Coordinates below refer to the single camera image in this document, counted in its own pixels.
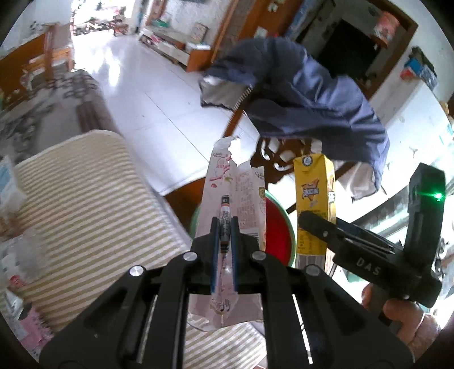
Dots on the red bin with green rim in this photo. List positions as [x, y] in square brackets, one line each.
[278, 230]

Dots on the low wooden cabinet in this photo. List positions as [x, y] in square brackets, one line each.
[170, 46]

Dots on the yellow drink carton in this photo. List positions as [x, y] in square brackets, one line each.
[312, 191]

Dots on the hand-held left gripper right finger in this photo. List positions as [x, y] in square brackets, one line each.
[234, 255]

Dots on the blue jacket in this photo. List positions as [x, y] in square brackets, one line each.
[301, 95]

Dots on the beige striped mat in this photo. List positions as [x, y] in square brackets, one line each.
[88, 198]

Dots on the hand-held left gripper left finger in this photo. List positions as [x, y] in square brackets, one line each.
[214, 255]

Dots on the wooden door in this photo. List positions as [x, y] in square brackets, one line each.
[248, 21]

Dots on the grey patterned blanket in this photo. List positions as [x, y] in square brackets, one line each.
[71, 92]

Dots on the wooden sofa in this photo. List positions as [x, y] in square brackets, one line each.
[32, 53]

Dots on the pink printed packet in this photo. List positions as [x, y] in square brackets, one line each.
[32, 330]

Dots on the blue box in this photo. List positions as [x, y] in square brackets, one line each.
[418, 72]

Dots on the person's right hand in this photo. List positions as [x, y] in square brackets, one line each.
[402, 315]

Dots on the clear plastic bag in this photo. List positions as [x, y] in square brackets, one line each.
[21, 255]

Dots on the person's right forearm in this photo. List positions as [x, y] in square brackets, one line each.
[425, 333]

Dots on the carved wooden chair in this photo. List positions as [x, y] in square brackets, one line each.
[269, 156]

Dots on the pink white snack wrapper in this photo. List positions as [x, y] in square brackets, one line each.
[248, 198]

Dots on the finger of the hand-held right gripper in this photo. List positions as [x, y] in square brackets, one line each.
[315, 223]

